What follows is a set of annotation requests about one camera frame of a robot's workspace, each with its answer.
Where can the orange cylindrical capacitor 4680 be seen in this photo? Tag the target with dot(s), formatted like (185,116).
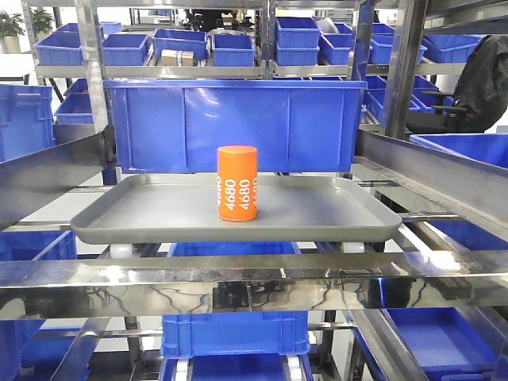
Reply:
(237,170)

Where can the cardboard box on shelf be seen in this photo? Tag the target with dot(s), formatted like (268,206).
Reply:
(177,58)

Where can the large blue plastic bin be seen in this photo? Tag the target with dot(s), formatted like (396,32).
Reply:
(176,126)

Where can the grey plastic tray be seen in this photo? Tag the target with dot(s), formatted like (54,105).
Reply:
(172,208)

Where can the blue bin below tray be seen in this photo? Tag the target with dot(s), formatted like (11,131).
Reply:
(236,333)

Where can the blue bin far left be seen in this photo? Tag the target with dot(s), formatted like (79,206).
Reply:
(26,120)

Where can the blue bin lower right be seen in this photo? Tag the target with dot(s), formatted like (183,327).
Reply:
(461,343)

